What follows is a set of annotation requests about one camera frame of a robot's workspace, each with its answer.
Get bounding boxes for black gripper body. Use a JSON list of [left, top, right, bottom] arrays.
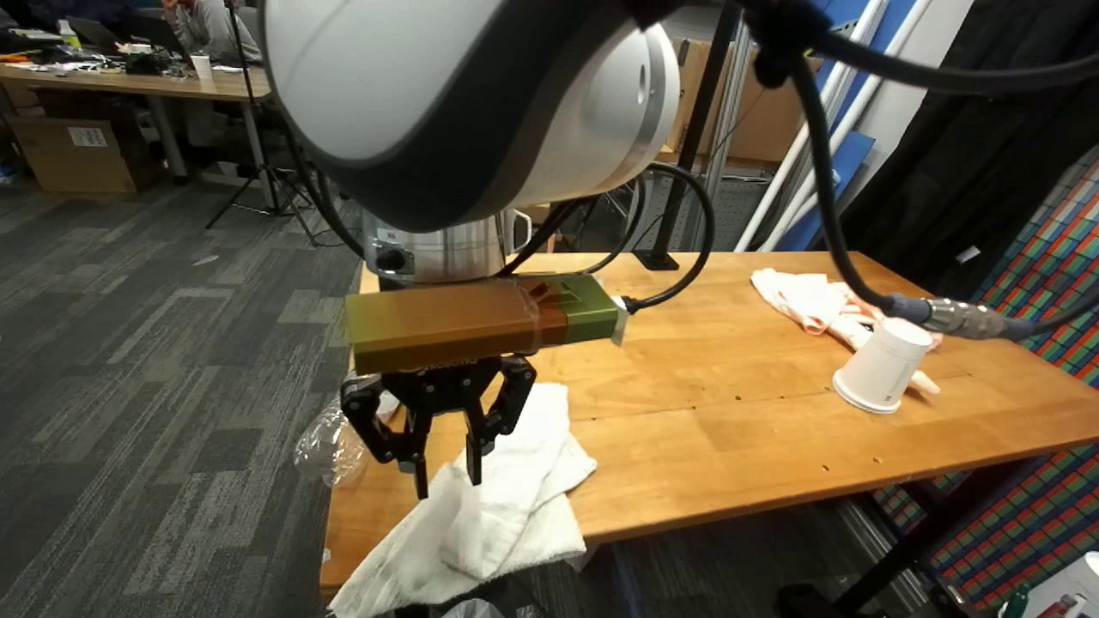
[[380, 360, 512, 422]]

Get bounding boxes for white towel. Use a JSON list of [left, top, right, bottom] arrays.
[[323, 377, 600, 618]]

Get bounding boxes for white plastic bag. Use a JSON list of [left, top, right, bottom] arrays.
[[449, 591, 512, 618]]

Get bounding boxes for black tripod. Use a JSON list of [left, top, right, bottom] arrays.
[[202, 0, 325, 251]]

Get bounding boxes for pink cloth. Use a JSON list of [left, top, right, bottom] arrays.
[[749, 264, 950, 400]]

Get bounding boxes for brown cardboard box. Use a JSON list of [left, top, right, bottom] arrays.
[[673, 37, 804, 169]]

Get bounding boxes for white paper cup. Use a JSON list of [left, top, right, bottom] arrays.
[[830, 314, 939, 414]]

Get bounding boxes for person in grey shirt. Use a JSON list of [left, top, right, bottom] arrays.
[[170, 0, 267, 65]]

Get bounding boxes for labelled cardboard box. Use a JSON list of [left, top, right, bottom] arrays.
[[9, 114, 143, 197]]

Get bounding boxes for wooden office desk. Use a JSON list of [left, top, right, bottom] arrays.
[[0, 61, 270, 184]]

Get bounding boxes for blue and white boards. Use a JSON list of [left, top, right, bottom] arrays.
[[732, 0, 956, 254]]

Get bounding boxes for black curtain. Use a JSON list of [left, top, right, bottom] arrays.
[[844, 0, 1099, 300]]

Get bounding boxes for colourful striped panel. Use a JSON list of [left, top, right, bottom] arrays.
[[881, 146, 1099, 618]]

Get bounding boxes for white box with sticker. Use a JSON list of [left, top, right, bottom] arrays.
[[1005, 546, 1099, 618]]

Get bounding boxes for thin black cable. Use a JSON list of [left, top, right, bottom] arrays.
[[500, 160, 717, 314]]

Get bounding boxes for black camera pole stand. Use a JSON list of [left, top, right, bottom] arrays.
[[631, 0, 747, 275]]

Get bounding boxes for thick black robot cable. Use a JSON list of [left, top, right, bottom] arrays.
[[743, 0, 1099, 344]]

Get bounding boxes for black table frame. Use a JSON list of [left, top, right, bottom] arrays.
[[788, 455, 1034, 618]]

